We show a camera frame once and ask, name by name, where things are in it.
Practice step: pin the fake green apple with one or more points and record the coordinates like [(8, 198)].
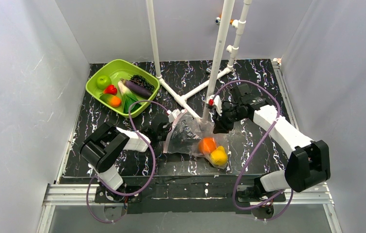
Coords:
[(103, 81)]

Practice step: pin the fake bok choy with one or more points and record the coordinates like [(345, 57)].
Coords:
[(128, 97)]

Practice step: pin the white PVC pipe frame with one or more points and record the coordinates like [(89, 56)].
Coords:
[(225, 23)]

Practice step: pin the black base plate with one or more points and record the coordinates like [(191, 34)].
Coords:
[(183, 194)]

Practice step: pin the clear zip top bag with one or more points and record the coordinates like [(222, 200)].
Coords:
[(186, 133)]

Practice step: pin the fake yellow pear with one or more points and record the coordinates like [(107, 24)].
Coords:
[(219, 157)]

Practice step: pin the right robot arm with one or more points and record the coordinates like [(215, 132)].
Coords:
[(308, 160)]

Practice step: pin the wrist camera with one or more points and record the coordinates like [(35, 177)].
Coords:
[(172, 115), (214, 102)]

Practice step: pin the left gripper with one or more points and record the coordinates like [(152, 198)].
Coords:
[(164, 131)]

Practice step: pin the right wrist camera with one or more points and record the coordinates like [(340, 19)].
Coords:
[(214, 102)]

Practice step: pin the fake mango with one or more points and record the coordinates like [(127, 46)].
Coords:
[(111, 100)]

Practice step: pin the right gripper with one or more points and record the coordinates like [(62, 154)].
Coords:
[(220, 121)]

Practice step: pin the fake red tomato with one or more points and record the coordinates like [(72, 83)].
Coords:
[(110, 89)]

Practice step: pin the fake orange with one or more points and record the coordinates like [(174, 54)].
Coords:
[(207, 145)]

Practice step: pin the fake purple eggplant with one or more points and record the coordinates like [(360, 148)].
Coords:
[(139, 90)]

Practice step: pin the green plastic tray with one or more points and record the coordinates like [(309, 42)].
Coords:
[(121, 69)]

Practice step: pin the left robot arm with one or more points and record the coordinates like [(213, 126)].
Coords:
[(102, 148)]

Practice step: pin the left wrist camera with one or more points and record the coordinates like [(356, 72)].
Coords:
[(172, 115)]

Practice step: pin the fake dark grapes bunch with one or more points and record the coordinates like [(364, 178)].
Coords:
[(141, 81)]

